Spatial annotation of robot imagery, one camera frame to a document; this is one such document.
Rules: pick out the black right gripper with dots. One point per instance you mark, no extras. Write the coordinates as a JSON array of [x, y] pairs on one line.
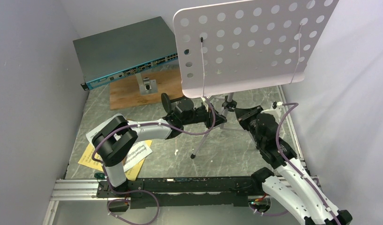
[[243, 114]]

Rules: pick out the lilac music stand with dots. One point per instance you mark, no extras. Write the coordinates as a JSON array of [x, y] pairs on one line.
[[247, 44]]

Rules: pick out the wooden base board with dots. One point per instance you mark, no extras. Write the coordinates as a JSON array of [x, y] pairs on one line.
[[125, 92]]

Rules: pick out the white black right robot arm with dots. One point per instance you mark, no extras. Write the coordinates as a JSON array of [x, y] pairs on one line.
[[304, 200]]

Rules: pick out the silver metal bracket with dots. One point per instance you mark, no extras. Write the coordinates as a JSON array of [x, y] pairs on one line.
[[146, 85]]

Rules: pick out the white sheet music page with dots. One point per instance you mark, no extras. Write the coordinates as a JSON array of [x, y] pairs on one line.
[[129, 152]]

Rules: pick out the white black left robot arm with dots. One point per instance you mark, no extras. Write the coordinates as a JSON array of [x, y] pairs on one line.
[[156, 129]]

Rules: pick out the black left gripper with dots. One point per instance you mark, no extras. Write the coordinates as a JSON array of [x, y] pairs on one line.
[[209, 116]]

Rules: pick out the grey teal network switch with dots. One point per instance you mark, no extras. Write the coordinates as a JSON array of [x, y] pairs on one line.
[[122, 52]]

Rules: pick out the black microphone stand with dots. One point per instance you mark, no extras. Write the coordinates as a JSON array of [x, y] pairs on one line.
[[176, 106]]

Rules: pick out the black mounting rail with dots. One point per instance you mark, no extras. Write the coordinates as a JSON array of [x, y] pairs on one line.
[[193, 191]]

